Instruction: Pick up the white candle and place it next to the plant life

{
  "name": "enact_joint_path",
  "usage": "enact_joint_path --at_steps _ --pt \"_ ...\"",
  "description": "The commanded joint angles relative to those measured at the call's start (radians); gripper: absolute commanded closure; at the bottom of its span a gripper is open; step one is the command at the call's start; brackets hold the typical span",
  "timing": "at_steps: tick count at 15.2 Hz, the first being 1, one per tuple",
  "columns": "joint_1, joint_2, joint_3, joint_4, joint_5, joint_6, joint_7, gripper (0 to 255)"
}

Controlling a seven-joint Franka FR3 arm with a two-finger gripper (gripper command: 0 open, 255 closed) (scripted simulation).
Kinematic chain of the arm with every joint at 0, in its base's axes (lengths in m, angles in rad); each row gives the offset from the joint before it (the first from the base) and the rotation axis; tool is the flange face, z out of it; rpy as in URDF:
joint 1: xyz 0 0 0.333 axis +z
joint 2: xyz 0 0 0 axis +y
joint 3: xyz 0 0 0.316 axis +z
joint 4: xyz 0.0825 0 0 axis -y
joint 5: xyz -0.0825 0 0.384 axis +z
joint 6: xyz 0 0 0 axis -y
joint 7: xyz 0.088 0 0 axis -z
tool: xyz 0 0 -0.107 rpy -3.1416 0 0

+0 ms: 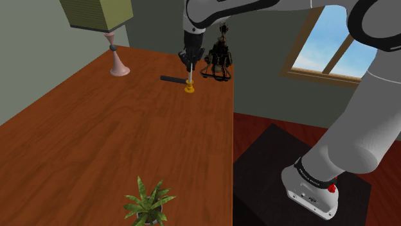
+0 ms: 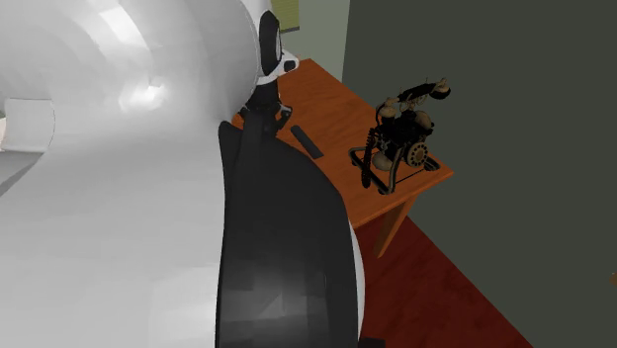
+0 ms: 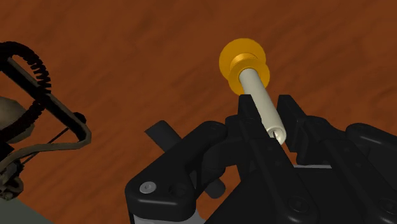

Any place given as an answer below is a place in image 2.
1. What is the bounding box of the black remote control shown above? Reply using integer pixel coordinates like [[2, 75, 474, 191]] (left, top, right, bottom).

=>
[[290, 125, 325, 161]]

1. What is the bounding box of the pale green window blind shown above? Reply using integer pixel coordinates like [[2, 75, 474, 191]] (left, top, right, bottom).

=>
[[270, 0, 301, 35]]

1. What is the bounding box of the black antique rotary telephone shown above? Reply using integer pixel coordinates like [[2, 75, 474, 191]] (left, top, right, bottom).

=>
[[348, 76, 452, 197]]

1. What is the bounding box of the orange wooden table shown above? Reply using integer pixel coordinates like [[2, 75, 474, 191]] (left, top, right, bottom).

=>
[[230, 57, 455, 259]]

